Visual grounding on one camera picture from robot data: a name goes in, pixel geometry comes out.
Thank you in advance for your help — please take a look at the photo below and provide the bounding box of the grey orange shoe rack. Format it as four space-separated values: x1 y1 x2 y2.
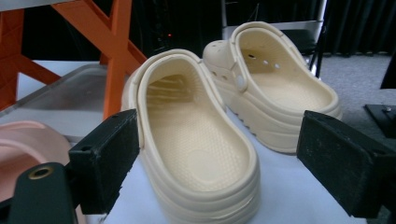
0 0 148 144

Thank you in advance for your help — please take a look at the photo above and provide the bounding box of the black curtain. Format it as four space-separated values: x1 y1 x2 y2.
323 0 396 57

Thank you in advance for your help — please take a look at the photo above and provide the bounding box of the pink slipper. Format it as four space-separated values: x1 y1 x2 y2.
0 120 87 224

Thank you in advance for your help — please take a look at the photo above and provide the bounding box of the black metal stand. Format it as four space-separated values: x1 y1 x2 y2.
363 52 396 139

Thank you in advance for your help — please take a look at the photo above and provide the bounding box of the cream clog shoe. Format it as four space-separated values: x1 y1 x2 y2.
202 21 344 154
120 49 262 224

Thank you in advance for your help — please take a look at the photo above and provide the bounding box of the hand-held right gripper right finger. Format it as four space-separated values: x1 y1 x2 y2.
296 110 396 218

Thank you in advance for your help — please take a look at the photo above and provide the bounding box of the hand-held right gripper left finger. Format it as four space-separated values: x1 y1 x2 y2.
68 108 140 216

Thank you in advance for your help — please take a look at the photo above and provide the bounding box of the black folding chair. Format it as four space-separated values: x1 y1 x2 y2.
281 26 328 78

